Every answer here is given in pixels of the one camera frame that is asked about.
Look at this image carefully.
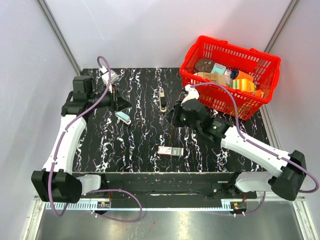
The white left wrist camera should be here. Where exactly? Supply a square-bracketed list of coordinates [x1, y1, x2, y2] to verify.
[99, 66, 119, 86]

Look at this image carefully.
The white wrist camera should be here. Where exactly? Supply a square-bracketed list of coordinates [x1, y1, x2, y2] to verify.
[181, 84, 200, 104]
[99, 66, 119, 86]

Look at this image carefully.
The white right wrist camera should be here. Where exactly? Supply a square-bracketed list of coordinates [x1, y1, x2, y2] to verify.
[181, 84, 200, 104]

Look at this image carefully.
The aluminium frame rail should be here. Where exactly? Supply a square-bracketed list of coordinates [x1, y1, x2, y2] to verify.
[32, 179, 307, 211]

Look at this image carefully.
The yellow orange box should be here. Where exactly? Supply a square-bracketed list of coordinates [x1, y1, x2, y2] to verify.
[232, 78, 257, 93]

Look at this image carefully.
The orange bottle blue cap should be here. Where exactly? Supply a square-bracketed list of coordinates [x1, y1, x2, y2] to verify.
[230, 68, 254, 82]

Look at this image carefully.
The brown cardboard box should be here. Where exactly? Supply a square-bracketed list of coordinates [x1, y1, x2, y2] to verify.
[194, 72, 227, 86]

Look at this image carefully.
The light blue stapler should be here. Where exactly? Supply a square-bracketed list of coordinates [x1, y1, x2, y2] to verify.
[115, 111, 132, 125]

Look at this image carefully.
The red white staple box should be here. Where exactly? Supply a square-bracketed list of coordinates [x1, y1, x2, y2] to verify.
[157, 146, 184, 157]

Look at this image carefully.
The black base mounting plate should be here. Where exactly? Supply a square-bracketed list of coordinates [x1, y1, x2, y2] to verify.
[82, 172, 258, 208]

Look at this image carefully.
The red plastic shopping basket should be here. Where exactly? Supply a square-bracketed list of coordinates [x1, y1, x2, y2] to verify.
[179, 35, 281, 120]

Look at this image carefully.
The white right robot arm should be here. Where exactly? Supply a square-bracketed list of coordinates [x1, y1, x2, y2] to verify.
[165, 99, 306, 201]

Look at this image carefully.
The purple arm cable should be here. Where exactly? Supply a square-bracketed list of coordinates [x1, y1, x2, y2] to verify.
[184, 82, 320, 216]
[47, 56, 143, 223]

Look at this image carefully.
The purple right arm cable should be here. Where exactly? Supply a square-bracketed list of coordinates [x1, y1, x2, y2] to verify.
[184, 82, 320, 216]

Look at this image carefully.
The beige and black stapler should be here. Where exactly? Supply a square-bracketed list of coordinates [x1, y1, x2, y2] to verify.
[158, 88, 167, 113]

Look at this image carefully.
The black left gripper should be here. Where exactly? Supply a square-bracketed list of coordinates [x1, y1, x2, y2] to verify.
[88, 83, 133, 113]

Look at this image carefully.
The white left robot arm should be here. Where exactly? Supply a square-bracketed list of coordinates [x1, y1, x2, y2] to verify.
[31, 72, 131, 204]

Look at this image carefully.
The teal small box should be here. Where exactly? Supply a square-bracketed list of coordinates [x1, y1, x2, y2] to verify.
[211, 62, 227, 75]

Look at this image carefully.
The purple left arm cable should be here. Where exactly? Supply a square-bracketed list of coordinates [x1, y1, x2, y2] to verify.
[47, 56, 143, 223]

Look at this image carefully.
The brown round pouch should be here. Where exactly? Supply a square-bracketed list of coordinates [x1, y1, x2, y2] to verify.
[194, 58, 215, 73]

